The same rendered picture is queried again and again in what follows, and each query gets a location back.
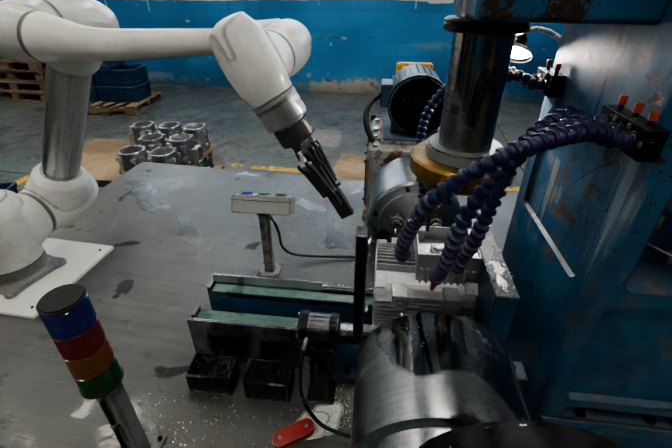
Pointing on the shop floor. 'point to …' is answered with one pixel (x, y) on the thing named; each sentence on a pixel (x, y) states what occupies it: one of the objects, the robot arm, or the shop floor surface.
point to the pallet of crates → (102, 85)
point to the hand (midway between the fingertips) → (340, 202)
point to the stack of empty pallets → (22, 79)
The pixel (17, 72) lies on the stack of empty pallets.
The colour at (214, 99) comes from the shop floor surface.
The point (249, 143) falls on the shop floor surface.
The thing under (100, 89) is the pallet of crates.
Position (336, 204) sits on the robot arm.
